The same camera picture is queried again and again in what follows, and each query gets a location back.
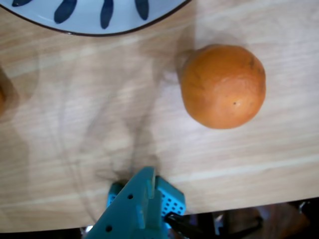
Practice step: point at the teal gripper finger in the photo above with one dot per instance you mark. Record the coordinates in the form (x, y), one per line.
(172, 199)
(129, 214)

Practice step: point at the small yellowish orange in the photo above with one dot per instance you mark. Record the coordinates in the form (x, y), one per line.
(224, 87)

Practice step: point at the large deep orange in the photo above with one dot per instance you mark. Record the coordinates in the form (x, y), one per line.
(1, 103)

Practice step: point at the white plate blue leaf pattern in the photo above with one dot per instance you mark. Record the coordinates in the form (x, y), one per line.
(87, 15)

